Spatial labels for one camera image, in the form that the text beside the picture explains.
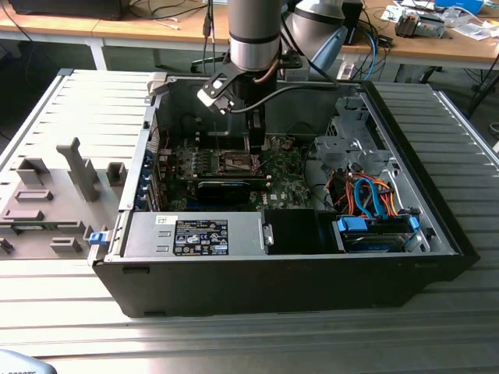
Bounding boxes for blue wire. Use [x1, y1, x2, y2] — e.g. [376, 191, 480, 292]
[352, 175, 385, 221]

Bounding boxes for grey case handle latch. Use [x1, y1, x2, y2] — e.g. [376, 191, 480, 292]
[146, 72, 169, 105]

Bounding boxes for CPU cooler heatsink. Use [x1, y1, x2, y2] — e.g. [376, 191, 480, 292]
[394, 10, 448, 40]

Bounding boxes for white paper documents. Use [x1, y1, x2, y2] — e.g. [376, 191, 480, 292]
[448, 13, 499, 42]

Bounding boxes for black plastic shroud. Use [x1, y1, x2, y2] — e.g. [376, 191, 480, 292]
[263, 209, 338, 255]

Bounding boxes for black graphics card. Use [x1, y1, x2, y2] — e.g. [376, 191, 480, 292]
[194, 178, 253, 206]

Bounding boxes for black power supply label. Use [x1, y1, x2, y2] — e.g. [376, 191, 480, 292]
[173, 218, 231, 257]

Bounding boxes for grey rounded device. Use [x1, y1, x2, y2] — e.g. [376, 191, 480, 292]
[0, 349, 54, 374]

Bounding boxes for wooden desk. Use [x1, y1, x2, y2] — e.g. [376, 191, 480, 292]
[338, 0, 499, 71]
[0, 0, 231, 72]

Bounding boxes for silver metal drive cage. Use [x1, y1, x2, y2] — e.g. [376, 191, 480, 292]
[311, 95, 434, 250]

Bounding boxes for red orange wire bundle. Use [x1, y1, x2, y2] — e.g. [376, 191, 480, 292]
[327, 173, 354, 210]

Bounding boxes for hard disk in blue carrier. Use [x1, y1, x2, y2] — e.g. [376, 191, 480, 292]
[331, 216, 422, 254]

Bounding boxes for grey power supply unit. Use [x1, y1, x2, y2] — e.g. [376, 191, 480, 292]
[120, 212, 270, 258]

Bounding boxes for black PC case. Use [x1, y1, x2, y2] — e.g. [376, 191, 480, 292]
[87, 73, 480, 319]

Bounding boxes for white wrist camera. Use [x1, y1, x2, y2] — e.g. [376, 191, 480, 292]
[196, 72, 237, 115]

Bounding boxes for metal socket cover frame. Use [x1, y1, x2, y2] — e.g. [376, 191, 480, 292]
[268, 136, 282, 169]

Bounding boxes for CPU socket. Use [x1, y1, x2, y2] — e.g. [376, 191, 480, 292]
[218, 149, 260, 175]

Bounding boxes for silver metal bracket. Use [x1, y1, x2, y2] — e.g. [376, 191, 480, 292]
[261, 222, 276, 247]

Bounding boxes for grey parts rack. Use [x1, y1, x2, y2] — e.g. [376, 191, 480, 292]
[0, 136, 129, 260]

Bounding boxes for white plastic item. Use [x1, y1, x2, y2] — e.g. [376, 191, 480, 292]
[335, 61, 356, 81]

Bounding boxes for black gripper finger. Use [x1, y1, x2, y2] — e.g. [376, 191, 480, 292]
[248, 108, 271, 156]

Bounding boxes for blue box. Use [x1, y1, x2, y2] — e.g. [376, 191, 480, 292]
[434, 0, 485, 13]

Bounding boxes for black office chair base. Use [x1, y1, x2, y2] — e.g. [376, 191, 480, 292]
[189, 54, 230, 76]

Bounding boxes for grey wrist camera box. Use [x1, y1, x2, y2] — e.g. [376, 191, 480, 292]
[275, 58, 303, 81]

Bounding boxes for green motherboard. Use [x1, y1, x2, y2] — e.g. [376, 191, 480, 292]
[154, 132, 315, 213]

